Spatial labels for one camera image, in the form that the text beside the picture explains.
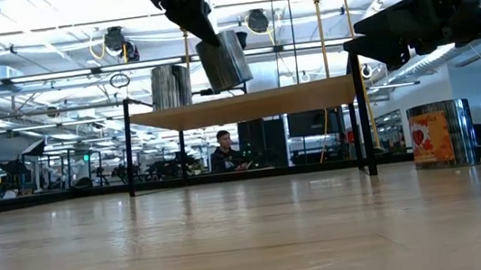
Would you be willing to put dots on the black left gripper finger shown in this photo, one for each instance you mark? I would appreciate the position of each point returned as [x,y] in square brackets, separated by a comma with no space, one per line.
[196,22]

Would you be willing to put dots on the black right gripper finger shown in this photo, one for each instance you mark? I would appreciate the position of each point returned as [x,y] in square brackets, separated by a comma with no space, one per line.
[380,48]
[391,20]

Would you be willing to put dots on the silver jar with orange candle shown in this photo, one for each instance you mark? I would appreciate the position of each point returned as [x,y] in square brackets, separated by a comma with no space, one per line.
[225,64]
[458,133]

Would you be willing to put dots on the silver jar with grey candle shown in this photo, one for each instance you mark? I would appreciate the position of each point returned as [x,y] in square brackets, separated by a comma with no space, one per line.
[167,89]

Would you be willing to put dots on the black ceiling lamp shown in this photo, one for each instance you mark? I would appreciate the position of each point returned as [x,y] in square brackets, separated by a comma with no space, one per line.
[257,19]
[113,38]

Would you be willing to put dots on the wooden shelf with black legs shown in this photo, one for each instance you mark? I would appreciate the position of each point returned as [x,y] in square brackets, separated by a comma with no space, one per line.
[241,105]

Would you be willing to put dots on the person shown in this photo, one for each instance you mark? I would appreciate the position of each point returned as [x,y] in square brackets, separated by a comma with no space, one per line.
[224,155]

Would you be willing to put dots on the black cabinet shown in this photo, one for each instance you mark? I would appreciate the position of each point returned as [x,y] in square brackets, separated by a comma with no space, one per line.
[264,143]

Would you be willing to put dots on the black wall screen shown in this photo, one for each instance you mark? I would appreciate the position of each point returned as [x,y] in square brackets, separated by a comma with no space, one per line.
[312,122]

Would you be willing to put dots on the black metal table frame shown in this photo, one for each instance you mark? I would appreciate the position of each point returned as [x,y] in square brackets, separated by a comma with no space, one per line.
[48,200]

